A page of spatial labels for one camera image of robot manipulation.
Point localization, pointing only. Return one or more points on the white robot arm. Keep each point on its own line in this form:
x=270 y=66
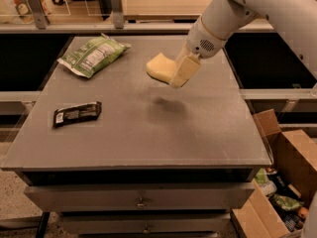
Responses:
x=294 y=20

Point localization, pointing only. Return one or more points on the yellow sponge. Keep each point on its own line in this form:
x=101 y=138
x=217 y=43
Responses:
x=161 y=68

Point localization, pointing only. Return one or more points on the grey drawer cabinet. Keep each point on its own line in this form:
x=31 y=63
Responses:
x=147 y=132

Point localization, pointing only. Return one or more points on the grey drawer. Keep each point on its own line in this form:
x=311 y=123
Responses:
x=145 y=223
x=140 y=196

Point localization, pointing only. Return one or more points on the metal bracket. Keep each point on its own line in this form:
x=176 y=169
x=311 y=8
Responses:
x=39 y=14
x=117 y=12

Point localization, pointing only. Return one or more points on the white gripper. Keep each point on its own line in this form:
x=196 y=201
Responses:
x=202 y=41

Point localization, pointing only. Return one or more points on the orange fruit in box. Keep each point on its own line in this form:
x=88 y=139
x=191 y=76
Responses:
x=303 y=212

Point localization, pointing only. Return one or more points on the black rxbar chocolate wrapper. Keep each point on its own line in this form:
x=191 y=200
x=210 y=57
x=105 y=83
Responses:
x=77 y=114

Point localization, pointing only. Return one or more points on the orange white package background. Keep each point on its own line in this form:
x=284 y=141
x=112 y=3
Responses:
x=15 y=12

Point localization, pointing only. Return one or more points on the green packet in box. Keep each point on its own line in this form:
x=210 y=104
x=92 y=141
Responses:
x=285 y=203

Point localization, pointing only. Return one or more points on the lower grey drawer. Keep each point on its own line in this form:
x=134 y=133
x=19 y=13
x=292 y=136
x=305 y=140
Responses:
x=145 y=223

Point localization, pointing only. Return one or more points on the metal bracket middle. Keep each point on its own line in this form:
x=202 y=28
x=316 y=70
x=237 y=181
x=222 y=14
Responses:
x=117 y=12

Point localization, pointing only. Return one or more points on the green chip bag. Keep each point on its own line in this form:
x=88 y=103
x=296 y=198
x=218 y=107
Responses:
x=93 y=56

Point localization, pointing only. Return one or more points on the cardboard box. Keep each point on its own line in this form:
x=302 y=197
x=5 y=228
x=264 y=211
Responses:
x=295 y=157

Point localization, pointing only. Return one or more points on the metal bracket left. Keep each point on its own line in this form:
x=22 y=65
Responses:
x=39 y=14

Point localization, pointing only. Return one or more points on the upper grey drawer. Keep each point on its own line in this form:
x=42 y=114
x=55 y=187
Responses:
x=140 y=196

